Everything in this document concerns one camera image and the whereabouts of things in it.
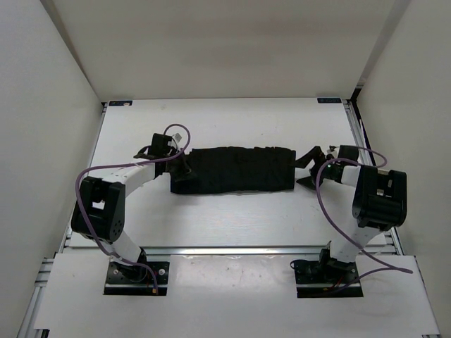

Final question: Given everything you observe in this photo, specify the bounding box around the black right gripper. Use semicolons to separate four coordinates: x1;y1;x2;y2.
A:
288;146;338;190

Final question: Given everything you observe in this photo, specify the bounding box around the black pleated skirt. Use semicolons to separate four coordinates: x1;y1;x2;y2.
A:
171;146;296;195

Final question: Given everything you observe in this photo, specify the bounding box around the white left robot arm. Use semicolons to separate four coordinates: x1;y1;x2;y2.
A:
71;132;191;282

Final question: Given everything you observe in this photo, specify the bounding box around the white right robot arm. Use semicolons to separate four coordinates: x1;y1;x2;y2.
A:
292;145;407;282

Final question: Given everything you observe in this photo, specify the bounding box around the blue label right corner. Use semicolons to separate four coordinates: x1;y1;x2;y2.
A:
317;97;342;104

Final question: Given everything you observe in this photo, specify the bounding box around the blue label corner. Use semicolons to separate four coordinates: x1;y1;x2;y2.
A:
317;97;342;104
109;100;133;106

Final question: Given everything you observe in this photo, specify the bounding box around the blue label left corner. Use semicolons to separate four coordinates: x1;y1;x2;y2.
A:
109;100;133;106

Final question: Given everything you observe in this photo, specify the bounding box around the white front cover board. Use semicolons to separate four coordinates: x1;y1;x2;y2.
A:
35;253;439;337

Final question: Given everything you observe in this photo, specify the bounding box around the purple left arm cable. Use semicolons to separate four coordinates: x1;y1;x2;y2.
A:
75;123;192;296

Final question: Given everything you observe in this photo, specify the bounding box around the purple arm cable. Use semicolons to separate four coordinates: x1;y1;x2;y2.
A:
315;146;413;293
75;123;192;296

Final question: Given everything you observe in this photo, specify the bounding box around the right aluminium frame rail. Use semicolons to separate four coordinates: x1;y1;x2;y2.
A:
347;82;441;338

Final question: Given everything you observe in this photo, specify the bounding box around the aluminium frame rail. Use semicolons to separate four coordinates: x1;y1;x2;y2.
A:
347;82;441;338
16;101;109;338

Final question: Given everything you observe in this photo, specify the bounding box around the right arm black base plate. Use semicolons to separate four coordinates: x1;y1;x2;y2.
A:
290;259;364;299

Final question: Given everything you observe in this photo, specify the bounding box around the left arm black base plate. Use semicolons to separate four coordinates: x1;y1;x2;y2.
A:
104;261;170;296

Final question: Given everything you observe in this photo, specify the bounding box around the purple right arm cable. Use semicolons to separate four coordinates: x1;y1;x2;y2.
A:
315;146;413;293

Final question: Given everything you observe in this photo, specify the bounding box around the aluminium table edge rail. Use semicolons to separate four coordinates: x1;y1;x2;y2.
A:
62;244;397;256

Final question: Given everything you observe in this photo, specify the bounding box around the left aluminium frame rail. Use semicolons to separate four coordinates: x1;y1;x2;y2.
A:
16;101;109;338

